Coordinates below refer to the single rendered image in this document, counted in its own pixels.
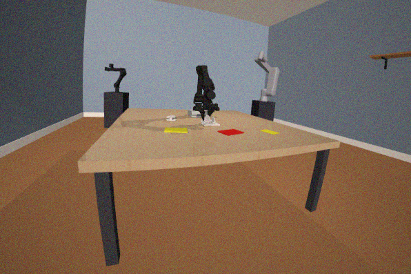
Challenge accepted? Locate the red rectangular block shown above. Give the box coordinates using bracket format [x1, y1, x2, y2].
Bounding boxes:
[217, 129, 243, 136]

